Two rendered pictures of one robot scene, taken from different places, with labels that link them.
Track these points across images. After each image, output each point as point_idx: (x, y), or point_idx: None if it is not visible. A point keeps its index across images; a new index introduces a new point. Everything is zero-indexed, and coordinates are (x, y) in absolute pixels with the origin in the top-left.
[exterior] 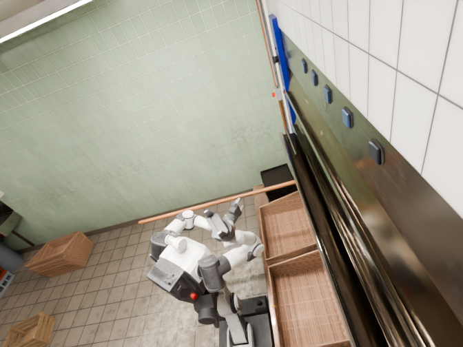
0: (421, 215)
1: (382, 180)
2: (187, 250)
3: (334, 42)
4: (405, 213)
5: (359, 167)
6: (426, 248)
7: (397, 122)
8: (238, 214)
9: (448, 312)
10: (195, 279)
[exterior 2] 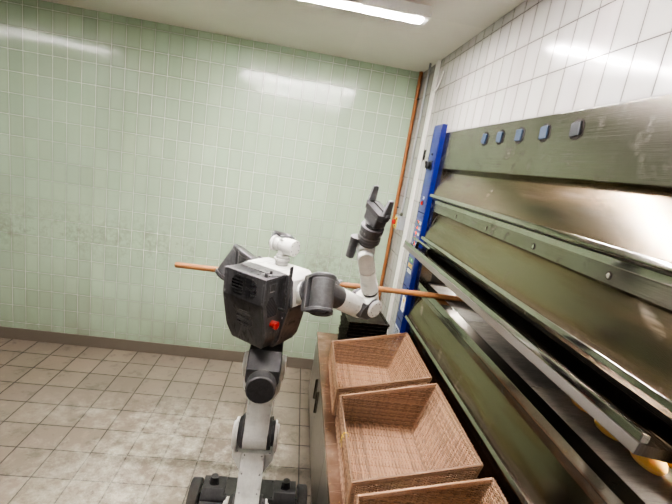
0: (616, 133)
1: (578, 148)
2: (289, 266)
3: (546, 80)
4: (600, 151)
5: (548, 169)
6: (617, 157)
7: (604, 85)
8: None
9: (630, 206)
10: (292, 296)
